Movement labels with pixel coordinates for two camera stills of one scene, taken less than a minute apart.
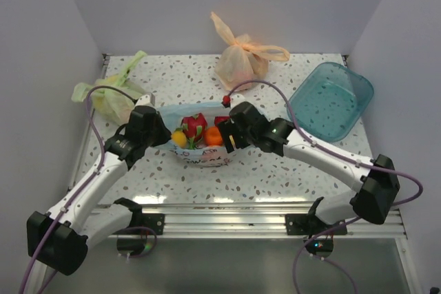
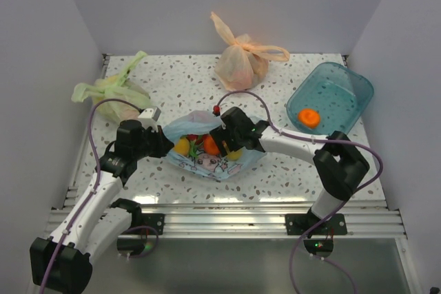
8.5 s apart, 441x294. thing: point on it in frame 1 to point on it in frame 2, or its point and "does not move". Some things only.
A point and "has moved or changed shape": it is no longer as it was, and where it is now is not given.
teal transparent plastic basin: [331, 102] does not move
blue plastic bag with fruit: [173, 114] to [212, 166]
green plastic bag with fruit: [111, 104] does not move
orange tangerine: [212, 136] has moved or changed shape
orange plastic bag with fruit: [244, 60] does not move
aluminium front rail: [247, 221] does not move
